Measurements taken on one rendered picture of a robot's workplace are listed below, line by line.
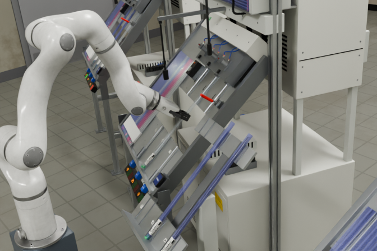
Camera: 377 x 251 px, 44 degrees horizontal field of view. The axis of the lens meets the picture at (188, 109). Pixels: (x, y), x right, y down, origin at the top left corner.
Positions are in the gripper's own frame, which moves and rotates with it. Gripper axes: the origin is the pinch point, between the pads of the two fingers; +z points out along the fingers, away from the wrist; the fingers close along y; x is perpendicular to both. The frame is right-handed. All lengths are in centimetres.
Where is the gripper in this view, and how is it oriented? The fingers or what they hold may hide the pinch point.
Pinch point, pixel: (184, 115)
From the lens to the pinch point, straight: 201.8
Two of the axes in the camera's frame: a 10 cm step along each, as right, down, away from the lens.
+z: 8.0, 3.9, 4.7
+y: -3.3, -3.7, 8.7
